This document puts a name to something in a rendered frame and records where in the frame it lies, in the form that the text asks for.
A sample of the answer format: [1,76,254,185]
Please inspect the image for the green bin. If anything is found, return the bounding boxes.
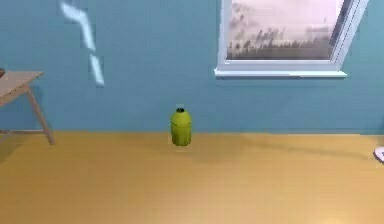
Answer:
[170,107,193,147]

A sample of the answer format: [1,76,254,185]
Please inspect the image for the white framed window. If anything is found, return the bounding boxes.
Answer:
[213,0,370,79]

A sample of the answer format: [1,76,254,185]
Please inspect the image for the light wooden table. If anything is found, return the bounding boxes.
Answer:
[0,70,56,146]

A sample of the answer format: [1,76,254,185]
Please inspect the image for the white round object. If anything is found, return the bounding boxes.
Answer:
[373,146,384,164]

